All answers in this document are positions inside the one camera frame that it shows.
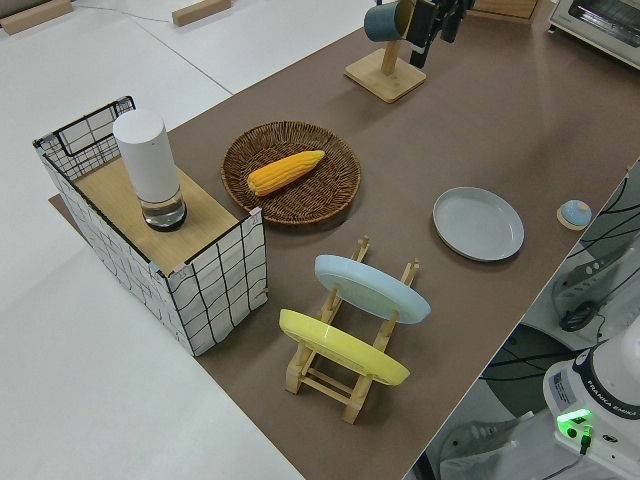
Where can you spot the large wooden box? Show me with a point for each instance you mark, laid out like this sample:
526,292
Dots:
505,7

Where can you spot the wooden lid board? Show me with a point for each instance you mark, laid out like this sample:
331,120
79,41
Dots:
200,220

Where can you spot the wooden mug tree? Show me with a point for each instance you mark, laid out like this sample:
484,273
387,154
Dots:
385,82

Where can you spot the light blue plate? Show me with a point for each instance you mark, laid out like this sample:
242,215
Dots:
370,290

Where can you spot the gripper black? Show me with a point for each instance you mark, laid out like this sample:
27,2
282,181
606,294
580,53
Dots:
452,6

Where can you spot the yellow plate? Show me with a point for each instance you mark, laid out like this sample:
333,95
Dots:
340,346

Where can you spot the wooden block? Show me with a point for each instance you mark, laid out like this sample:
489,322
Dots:
205,12
35,17

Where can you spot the yellow corn cob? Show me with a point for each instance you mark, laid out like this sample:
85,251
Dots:
285,172

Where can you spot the blue dome desk bell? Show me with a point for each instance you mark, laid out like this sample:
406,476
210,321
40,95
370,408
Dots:
575,214

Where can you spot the brown table cover sheet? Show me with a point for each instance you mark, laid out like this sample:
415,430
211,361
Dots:
450,150

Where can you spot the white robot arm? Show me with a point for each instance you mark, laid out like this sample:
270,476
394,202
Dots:
600,385

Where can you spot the wooden plate rack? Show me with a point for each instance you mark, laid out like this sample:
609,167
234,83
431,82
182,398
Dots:
295,380

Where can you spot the white toaster oven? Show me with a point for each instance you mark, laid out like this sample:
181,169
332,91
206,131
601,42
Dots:
600,30

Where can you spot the white cylinder with glass base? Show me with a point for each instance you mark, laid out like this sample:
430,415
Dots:
145,160

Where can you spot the gray round plate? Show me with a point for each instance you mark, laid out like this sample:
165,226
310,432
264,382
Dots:
477,225

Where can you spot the brown wicker basket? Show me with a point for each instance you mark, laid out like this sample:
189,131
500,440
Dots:
320,197

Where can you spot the dark blue mug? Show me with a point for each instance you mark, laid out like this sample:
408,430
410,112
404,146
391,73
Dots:
380,22

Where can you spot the gray stand leg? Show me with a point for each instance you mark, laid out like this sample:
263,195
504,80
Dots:
475,437
585,280

